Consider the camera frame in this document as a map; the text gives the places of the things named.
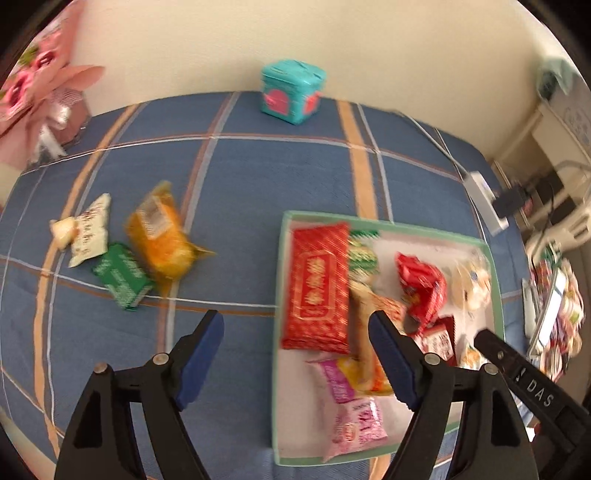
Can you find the red white snack packet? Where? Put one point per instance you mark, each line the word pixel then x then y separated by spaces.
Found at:
pixel 438 341

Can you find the purple cake roll packet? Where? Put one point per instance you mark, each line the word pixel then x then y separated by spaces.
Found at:
pixel 355 424

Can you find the yellow orange cake packet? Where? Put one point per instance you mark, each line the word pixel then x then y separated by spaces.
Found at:
pixel 159 235

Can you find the crumpled red snack packet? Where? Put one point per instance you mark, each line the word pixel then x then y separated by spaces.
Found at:
pixel 422 286

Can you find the pink flower bouquet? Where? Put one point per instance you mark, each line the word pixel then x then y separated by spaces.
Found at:
pixel 41 92

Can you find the green striped snack packet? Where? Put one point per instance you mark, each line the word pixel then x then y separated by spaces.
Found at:
pixel 362 256

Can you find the teal box with pink heart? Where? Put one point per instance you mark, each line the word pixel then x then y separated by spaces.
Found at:
pixel 291 92

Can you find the white power strip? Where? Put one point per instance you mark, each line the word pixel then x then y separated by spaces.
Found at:
pixel 485 203

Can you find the white furniture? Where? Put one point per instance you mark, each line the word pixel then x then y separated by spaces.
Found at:
pixel 563 134

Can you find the dark green snack packet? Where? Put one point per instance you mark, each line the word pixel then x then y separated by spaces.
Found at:
pixel 122 274

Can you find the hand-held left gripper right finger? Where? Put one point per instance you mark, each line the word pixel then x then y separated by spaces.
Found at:
pixel 392 360

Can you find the blue plaid bedsheet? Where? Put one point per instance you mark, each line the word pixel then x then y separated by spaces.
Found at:
pixel 231 184

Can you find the orange snack packet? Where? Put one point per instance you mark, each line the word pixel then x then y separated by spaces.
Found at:
pixel 364 323

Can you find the white tray with green rim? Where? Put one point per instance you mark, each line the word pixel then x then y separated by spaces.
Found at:
pixel 434 240

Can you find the pile of colourful snack packets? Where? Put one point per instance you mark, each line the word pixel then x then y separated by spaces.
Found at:
pixel 563 304

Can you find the black plug adapter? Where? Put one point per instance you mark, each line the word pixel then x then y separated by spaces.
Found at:
pixel 510 201

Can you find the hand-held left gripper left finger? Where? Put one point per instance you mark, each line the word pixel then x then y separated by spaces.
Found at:
pixel 203 355

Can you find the clear bun packet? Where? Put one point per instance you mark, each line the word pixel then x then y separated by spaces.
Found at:
pixel 471 286

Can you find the small cream wrapped snack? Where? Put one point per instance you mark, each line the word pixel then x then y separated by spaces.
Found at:
pixel 63 230

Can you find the red gold patterned packet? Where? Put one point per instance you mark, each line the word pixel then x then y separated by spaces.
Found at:
pixel 318 286

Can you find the cream white snack packet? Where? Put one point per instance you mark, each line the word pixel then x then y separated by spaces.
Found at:
pixel 90 230

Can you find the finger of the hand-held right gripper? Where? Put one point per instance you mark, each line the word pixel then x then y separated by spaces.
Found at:
pixel 531 383

